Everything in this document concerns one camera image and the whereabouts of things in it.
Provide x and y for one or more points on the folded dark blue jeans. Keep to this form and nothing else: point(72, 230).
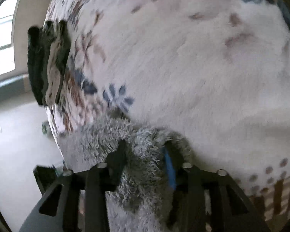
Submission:
point(39, 44)

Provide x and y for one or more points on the floral bed quilt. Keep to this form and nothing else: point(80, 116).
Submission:
point(216, 71)

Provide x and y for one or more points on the folded grey cream clothes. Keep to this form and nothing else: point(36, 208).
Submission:
point(57, 62)

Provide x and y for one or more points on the window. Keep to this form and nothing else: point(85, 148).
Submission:
point(7, 12)

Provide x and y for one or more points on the grey fluffy pants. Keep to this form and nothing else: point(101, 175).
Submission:
point(143, 199)

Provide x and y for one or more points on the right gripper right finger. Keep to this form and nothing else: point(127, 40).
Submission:
point(207, 201)

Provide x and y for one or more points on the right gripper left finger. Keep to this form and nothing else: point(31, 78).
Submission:
point(58, 208)

